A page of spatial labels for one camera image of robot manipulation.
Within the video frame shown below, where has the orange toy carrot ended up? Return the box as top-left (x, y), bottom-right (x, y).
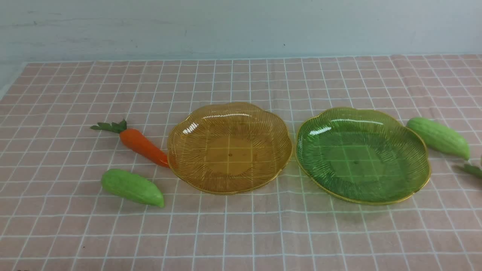
top-left (90, 119), bottom-right (169, 168)
top-left (456, 163), bottom-right (482, 180)

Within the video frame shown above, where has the green ribbed plastic plate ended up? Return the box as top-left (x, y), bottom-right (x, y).
top-left (296, 107), bottom-right (432, 206)

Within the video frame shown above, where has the green toy gourd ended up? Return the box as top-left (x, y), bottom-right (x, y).
top-left (406, 117), bottom-right (470, 161)
top-left (101, 169), bottom-right (164, 208)

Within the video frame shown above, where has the amber ribbed plastic plate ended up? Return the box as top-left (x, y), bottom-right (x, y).
top-left (167, 102), bottom-right (293, 195)

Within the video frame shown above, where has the pink checkered tablecloth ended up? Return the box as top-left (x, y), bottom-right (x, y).
top-left (0, 55), bottom-right (481, 271)

